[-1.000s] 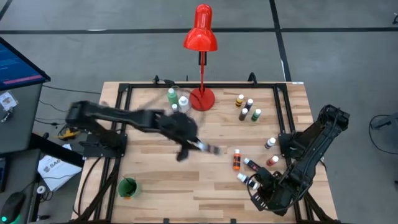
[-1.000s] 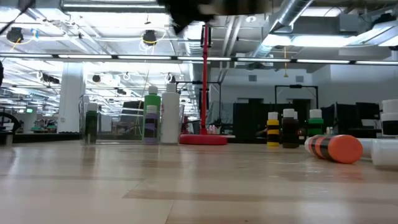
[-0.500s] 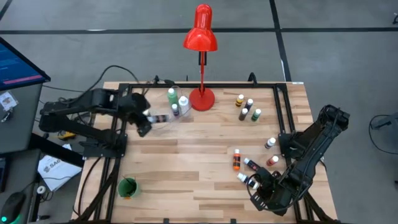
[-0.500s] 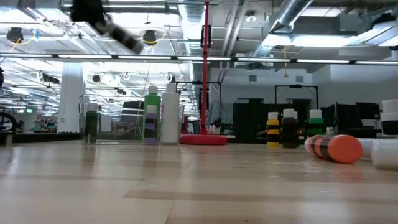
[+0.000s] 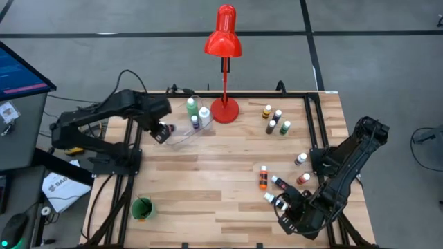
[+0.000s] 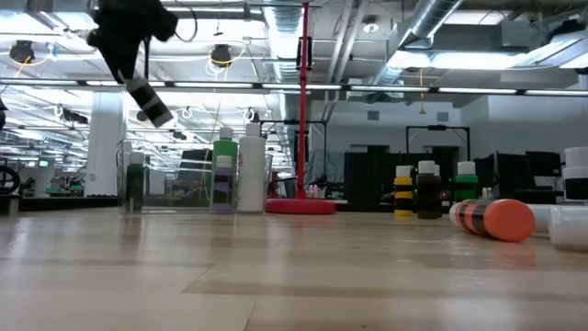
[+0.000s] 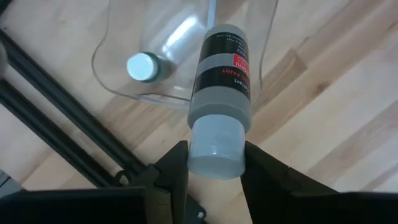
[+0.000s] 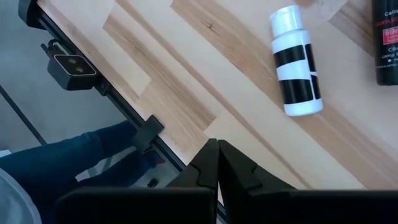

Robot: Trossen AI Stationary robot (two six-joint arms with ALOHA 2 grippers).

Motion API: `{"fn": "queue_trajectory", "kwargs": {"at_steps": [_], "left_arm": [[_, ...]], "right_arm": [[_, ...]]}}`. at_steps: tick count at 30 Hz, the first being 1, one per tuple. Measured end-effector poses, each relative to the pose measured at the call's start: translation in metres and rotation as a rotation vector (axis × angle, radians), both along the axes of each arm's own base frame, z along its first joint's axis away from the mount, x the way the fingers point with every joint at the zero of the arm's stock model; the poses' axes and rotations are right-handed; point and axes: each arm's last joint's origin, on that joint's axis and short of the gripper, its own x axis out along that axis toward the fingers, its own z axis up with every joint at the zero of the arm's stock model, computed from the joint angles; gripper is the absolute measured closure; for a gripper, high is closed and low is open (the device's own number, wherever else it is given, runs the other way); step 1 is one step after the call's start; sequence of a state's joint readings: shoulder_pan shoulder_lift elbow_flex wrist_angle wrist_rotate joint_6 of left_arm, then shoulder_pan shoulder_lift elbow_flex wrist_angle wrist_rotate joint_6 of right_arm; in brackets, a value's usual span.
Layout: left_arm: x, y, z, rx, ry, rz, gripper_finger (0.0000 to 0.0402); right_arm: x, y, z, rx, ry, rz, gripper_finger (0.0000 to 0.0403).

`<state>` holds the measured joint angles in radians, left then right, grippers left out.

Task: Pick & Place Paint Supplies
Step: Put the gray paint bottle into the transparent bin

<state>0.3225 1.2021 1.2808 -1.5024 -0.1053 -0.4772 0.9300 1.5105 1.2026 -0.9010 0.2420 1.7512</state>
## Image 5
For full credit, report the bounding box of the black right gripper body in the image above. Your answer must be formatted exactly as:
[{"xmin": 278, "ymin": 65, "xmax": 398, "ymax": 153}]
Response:
[{"xmin": 292, "ymin": 193, "xmax": 333, "ymax": 240}]

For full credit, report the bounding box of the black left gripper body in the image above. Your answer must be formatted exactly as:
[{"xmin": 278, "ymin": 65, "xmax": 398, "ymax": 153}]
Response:
[{"xmin": 138, "ymin": 93, "xmax": 173, "ymax": 131}]

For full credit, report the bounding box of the grey paint bottle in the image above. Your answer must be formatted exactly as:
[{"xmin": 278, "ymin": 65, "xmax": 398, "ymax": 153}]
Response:
[{"xmin": 262, "ymin": 192, "xmax": 289, "ymax": 212}]

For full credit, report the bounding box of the large light green bottle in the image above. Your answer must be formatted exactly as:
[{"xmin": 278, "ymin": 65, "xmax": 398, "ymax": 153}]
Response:
[{"xmin": 186, "ymin": 98, "xmax": 199, "ymax": 118}]

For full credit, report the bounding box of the tall white plastic bottle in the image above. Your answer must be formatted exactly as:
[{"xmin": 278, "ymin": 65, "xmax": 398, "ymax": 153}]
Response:
[{"xmin": 198, "ymin": 106, "xmax": 213, "ymax": 127}]

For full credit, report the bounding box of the thin dark paintbrush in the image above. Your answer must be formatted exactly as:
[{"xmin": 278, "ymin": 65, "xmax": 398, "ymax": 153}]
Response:
[{"xmin": 136, "ymin": 195, "xmax": 152, "ymax": 212}]

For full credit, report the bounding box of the clear plastic bin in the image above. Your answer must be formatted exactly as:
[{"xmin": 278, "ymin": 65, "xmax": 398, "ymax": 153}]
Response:
[{"xmin": 150, "ymin": 95, "xmax": 213, "ymax": 150}]

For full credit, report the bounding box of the green plastic cup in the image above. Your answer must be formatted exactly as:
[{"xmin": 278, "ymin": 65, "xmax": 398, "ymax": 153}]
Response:
[{"xmin": 130, "ymin": 195, "xmax": 157, "ymax": 222}]

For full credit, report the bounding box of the red desk lamp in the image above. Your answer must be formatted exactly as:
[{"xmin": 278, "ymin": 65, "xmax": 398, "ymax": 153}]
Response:
[{"xmin": 203, "ymin": 3, "xmax": 243, "ymax": 125}]

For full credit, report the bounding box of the black support beam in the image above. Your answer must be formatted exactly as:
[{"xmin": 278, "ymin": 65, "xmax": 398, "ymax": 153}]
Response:
[{"xmin": 33, "ymin": 147, "xmax": 94, "ymax": 186}]

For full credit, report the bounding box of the white paper booklet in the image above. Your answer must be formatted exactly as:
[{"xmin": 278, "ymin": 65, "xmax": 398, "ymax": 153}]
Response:
[{"xmin": 41, "ymin": 159, "xmax": 92, "ymax": 214}]

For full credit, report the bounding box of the computer monitor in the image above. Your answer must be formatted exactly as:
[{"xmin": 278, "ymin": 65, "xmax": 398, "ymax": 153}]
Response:
[{"xmin": 0, "ymin": 41, "xmax": 57, "ymax": 102}]

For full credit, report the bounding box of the grey chair base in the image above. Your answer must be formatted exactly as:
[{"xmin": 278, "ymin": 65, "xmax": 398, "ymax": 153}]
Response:
[{"xmin": 413, "ymin": 124, "xmax": 443, "ymax": 146}]

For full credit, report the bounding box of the white label card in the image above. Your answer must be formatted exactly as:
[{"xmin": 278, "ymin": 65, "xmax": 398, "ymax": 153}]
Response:
[{"xmin": 0, "ymin": 100, "xmax": 21, "ymax": 125}]

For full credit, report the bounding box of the black computer mouse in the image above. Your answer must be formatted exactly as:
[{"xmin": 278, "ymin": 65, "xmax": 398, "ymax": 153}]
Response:
[{"xmin": 0, "ymin": 212, "xmax": 28, "ymax": 249}]

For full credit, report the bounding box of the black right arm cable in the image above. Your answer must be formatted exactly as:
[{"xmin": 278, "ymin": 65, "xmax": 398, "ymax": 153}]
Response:
[{"xmin": 274, "ymin": 200, "xmax": 290, "ymax": 224}]

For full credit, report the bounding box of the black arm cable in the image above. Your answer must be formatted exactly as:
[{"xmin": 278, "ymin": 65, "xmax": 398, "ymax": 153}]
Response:
[
  {"xmin": 274, "ymin": 200, "xmax": 290, "ymax": 224},
  {"xmin": 103, "ymin": 68, "xmax": 150, "ymax": 104}
]

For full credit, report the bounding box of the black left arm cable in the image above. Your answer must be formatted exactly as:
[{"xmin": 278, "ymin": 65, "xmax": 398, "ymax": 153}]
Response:
[{"xmin": 103, "ymin": 68, "xmax": 150, "ymax": 104}]

